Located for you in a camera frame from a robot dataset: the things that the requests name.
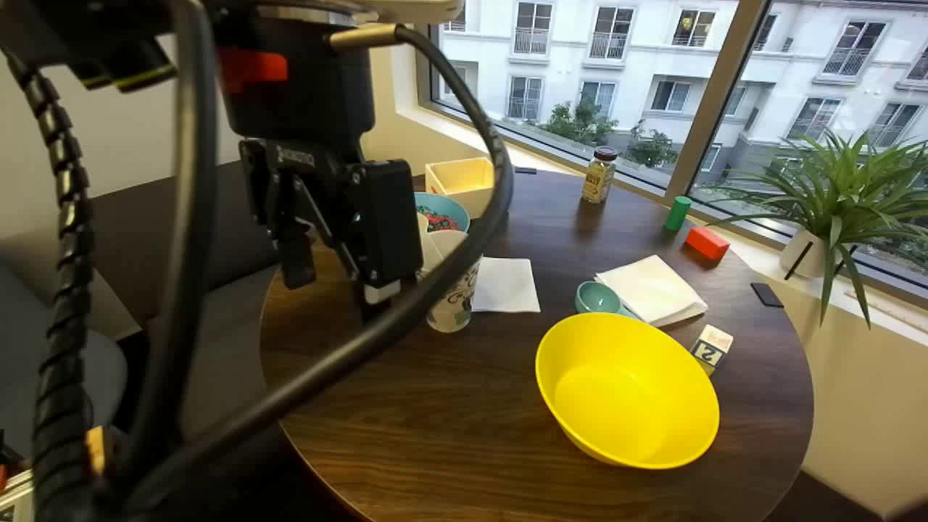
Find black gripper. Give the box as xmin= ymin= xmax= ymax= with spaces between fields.
xmin=210 ymin=9 xmax=425 ymax=328

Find white printed paper cup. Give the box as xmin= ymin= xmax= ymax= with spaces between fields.
xmin=413 ymin=188 xmax=484 ymax=338

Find pale yellow open box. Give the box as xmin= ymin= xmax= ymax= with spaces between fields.
xmin=422 ymin=155 xmax=499 ymax=220

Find dark grey bench seat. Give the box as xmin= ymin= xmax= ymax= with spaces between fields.
xmin=90 ymin=158 xmax=284 ymax=444

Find flat white paper napkin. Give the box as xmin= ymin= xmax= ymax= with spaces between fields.
xmin=469 ymin=257 xmax=541 ymax=316

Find teal measuring scoop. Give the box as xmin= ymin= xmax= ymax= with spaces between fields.
xmin=571 ymin=278 xmax=643 ymax=323

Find yellow jar with dark lid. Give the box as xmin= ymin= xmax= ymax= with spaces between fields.
xmin=580 ymin=146 xmax=619 ymax=209

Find white notepad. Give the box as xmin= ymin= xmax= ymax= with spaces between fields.
xmin=592 ymin=254 xmax=711 ymax=332

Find yellow plastic bowl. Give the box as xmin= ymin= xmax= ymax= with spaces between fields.
xmin=534 ymin=312 xmax=725 ymax=473

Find green cylinder block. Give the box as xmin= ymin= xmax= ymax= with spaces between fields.
xmin=661 ymin=196 xmax=696 ymax=236

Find orange rectangular block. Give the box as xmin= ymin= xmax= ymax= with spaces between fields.
xmin=682 ymin=225 xmax=732 ymax=267

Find small white printed packet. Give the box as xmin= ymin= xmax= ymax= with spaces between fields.
xmin=690 ymin=323 xmax=735 ymax=377

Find small flat black object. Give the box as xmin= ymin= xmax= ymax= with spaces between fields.
xmin=748 ymin=283 xmax=786 ymax=312

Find green plant in white pot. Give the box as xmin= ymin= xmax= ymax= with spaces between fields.
xmin=748 ymin=128 xmax=928 ymax=328

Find thick smooth black cable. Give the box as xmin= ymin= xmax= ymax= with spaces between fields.
xmin=122 ymin=23 xmax=519 ymax=518

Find thin smooth black cable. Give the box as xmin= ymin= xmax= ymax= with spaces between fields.
xmin=113 ymin=0 xmax=223 ymax=487

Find black corrugated cable conduit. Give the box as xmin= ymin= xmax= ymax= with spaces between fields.
xmin=0 ymin=51 xmax=97 ymax=522

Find brown window frame post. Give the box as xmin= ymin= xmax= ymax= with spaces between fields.
xmin=664 ymin=0 xmax=777 ymax=204

